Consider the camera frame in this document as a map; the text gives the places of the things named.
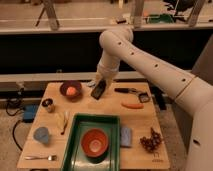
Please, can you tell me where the blue sponge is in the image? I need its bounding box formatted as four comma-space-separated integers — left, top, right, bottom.
120, 126, 132, 148

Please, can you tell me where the bunch of dark grapes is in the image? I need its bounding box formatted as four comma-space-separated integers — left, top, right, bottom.
140, 128, 163, 153

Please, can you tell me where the orange carrot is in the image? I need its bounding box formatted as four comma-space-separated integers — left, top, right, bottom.
121, 102, 144, 109

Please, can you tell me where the black cable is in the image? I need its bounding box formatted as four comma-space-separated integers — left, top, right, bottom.
5, 97, 28, 152

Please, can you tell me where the red bowl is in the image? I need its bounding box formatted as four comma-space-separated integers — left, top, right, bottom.
81, 128, 109, 158

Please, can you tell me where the green tray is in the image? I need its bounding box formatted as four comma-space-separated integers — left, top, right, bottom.
60, 113, 120, 171

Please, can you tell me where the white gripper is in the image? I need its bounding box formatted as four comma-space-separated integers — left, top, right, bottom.
96, 64, 118, 84

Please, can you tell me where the dark purple bowl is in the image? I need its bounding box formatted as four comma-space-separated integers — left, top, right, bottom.
60, 80, 82, 99

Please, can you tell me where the blue power box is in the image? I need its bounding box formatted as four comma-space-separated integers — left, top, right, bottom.
23, 105, 38, 123

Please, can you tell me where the silver fork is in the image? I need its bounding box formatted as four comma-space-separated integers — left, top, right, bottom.
24, 155, 57, 161

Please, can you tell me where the black handled scraper tool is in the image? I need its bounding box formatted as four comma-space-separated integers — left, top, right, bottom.
114, 88, 150, 103

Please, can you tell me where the black eraser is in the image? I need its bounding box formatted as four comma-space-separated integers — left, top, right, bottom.
91, 79, 106, 100

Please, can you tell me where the yellow banana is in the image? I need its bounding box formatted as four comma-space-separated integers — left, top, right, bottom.
55, 111, 69, 135

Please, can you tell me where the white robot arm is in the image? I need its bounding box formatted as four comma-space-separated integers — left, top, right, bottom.
97, 27, 213, 171

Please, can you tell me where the blue plastic cup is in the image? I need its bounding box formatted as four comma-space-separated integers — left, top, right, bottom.
33, 127, 50, 144

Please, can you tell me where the orange peach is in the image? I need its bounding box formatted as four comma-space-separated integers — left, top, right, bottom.
66, 87, 77, 97

